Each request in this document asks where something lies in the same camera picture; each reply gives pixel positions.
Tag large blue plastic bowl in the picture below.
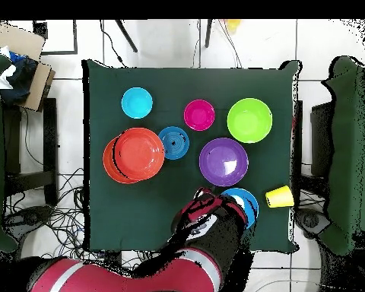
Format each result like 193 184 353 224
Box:
221 187 259 230

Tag small dark blue bowl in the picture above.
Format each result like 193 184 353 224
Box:
157 125 191 161

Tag orange plastic bowl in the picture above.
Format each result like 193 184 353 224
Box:
103 135 130 185
114 127 166 181

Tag purple plastic bowl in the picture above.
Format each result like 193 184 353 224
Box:
198 137 250 188

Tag yellow plastic cup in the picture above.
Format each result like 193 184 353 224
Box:
265 185 295 209

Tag pink plastic bowl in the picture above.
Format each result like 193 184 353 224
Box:
183 99 217 132

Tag large green plastic bowl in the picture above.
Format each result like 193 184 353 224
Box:
227 97 274 144

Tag black equipment base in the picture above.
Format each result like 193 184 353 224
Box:
294 205 331 240
2 205 55 231

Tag small cyan plastic bowl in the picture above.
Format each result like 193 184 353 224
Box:
121 87 154 119

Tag dark green tablecloth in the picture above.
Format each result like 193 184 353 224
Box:
81 59 302 255

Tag black tripod leg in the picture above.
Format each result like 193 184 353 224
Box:
203 19 214 49
114 19 139 54

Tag small yellow object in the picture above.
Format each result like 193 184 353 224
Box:
224 19 242 34

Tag blue and white cloth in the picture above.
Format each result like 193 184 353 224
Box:
0 47 39 106

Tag cardboard box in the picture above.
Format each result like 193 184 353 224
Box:
0 23 57 113

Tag black bench frame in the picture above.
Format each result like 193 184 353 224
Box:
2 97 61 206
290 100 335 197

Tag tangled black floor cables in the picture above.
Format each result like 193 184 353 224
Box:
5 167 147 268

